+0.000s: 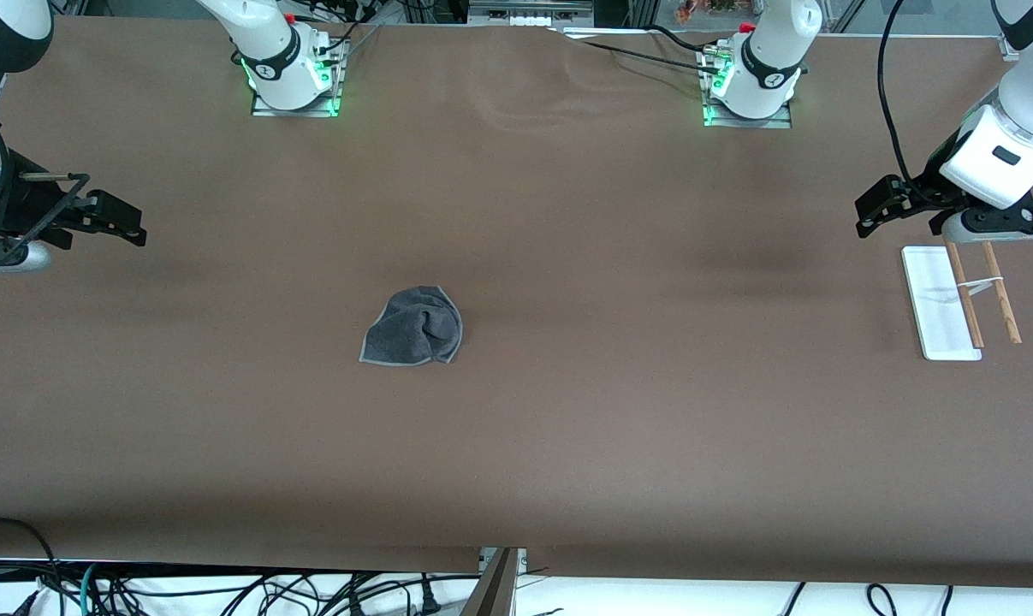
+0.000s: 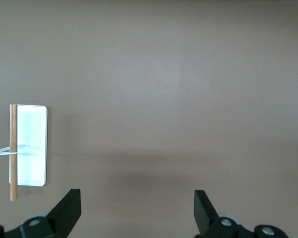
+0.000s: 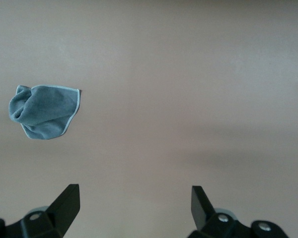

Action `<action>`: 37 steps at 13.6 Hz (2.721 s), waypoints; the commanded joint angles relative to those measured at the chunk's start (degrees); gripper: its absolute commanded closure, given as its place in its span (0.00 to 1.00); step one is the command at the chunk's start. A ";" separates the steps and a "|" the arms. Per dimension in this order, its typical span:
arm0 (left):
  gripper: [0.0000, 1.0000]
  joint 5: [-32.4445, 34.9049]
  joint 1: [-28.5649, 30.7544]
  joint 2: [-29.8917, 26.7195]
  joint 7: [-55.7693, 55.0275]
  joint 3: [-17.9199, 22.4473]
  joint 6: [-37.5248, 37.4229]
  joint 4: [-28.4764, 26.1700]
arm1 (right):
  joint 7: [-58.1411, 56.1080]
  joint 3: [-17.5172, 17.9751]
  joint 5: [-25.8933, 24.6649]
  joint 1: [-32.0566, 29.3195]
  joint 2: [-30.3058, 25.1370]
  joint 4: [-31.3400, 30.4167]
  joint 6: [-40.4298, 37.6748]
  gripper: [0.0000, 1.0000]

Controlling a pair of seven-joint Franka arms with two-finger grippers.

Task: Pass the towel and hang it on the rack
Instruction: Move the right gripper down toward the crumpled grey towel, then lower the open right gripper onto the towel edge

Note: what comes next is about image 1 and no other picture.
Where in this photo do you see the white side table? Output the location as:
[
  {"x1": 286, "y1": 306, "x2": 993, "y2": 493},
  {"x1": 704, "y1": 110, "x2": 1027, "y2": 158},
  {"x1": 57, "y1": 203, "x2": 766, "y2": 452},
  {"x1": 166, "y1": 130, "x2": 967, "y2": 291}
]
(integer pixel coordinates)
[{"x1": 0, "y1": 560, "x2": 1033, "y2": 616}]

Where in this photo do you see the grey terry towel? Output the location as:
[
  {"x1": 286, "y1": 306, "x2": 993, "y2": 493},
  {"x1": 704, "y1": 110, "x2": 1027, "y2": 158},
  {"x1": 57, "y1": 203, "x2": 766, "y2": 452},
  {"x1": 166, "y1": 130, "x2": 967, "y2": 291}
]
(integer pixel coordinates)
[{"x1": 359, "y1": 286, "x2": 464, "y2": 367}]

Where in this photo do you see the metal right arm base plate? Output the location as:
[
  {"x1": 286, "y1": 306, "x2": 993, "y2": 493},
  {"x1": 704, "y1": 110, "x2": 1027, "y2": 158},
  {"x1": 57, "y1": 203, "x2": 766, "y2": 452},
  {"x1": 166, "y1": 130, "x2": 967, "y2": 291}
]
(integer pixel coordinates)
[{"x1": 251, "y1": 38, "x2": 346, "y2": 118}]

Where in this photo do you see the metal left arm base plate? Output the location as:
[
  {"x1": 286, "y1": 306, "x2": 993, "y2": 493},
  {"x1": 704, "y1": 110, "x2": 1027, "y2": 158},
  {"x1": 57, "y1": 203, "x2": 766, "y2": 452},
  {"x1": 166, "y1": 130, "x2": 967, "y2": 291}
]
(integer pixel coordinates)
[{"x1": 703, "y1": 47, "x2": 793, "y2": 129}]

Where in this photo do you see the black looped floor cable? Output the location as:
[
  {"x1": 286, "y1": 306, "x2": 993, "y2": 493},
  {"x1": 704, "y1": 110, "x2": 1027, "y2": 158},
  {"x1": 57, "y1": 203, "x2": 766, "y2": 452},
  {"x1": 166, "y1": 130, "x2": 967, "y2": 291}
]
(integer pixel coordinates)
[{"x1": 0, "y1": 517, "x2": 63, "y2": 616}]

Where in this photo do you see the short black table cable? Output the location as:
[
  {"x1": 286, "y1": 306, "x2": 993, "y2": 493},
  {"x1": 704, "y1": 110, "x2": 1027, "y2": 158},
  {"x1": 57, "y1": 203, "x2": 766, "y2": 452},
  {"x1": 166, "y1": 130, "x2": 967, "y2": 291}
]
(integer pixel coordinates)
[{"x1": 649, "y1": 24, "x2": 714, "y2": 54}]

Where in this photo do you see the aluminium strut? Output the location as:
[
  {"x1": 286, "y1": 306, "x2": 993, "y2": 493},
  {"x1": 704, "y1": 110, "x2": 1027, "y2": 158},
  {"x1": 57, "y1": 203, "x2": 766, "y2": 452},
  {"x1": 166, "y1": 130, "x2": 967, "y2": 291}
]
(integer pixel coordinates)
[{"x1": 460, "y1": 548, "x2": 519, "y2": 616}]

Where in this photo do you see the orange plant decoration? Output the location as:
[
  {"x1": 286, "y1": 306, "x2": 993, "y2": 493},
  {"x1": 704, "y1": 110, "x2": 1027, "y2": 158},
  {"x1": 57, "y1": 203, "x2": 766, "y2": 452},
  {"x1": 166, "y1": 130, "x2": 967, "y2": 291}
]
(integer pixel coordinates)
[{"x1": 677, "y1": 0, "x2": 739, "y2": 22}]

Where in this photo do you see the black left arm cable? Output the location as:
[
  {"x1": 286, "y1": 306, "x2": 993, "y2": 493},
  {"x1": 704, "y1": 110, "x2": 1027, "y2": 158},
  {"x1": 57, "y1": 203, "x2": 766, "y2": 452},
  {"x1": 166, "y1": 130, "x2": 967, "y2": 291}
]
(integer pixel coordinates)
[{"x1": 877, "y1": 0, "x2": 932, "y2": 202}]

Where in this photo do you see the long black table cable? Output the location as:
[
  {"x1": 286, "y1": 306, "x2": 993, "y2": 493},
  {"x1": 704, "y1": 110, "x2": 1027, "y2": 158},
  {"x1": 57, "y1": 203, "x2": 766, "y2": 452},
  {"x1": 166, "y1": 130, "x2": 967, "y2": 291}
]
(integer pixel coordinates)
[{"x1": 559, "y1": 30, "x2": 727, "y2": 76}]

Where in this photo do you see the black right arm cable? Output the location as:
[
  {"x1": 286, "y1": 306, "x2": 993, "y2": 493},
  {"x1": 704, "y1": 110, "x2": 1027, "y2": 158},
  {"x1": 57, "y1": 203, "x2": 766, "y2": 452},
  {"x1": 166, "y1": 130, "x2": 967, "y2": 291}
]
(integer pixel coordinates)
[{"x1": 0, "y1": 103, "x2": 91, "y2": 266}]

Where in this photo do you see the black right base connector cable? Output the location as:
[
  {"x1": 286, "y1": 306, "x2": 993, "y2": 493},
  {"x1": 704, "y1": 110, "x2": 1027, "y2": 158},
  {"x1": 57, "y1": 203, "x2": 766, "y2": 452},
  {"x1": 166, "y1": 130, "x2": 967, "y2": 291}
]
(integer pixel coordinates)
[{"x1": 315, "y1": 21, "x2": 371, "y2": 61}]

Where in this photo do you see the grey power strip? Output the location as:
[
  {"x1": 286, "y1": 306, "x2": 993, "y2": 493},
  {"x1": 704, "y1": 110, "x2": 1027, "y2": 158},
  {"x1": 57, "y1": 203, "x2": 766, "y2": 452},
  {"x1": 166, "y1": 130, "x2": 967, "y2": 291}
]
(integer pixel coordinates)
[{"x1": 469, "y1": 0, "x2": 594, "y2": 27}]

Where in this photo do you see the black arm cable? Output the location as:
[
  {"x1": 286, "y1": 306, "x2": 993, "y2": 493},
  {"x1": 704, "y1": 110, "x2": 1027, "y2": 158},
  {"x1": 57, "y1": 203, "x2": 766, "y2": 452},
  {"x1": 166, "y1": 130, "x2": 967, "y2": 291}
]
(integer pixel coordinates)
[
  {"x1": 0, "y1": 103, "x2": 91, "y2": 266},
  {"x1": 877, "y1": 0, "x2": 932, "y2": 202}
]

